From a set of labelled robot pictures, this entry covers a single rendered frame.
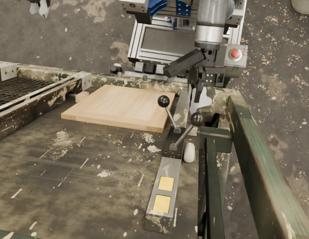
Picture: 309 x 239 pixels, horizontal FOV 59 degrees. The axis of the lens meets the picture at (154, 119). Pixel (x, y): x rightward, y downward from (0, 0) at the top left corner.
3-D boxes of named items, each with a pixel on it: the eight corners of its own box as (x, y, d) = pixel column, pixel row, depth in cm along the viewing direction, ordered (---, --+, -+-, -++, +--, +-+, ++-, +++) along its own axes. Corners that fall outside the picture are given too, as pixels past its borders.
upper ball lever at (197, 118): (177, 151, 76) (207, 115, 71) (176, 158, 72) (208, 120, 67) (166, 143, 75) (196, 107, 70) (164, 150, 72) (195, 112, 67)
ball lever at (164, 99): (184, 130, 86) (167, 91, 83) (184, 134, 82) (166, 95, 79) (173, 133, 87) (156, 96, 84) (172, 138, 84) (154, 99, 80)
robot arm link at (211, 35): (202, 25, 69) (191, 24, 77) (199, 44, 71) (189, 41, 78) (229, 28, 71) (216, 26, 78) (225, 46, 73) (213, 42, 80)
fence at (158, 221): (190, 98, 139) (191, 91, 137) (170, 234, 51) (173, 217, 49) (180, 97, 139) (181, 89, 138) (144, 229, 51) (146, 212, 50)
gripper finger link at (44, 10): (39, 24, 104) (31, 1, 96) (46, 15, 107) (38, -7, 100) (47, 25, 103) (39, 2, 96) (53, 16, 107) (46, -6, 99)
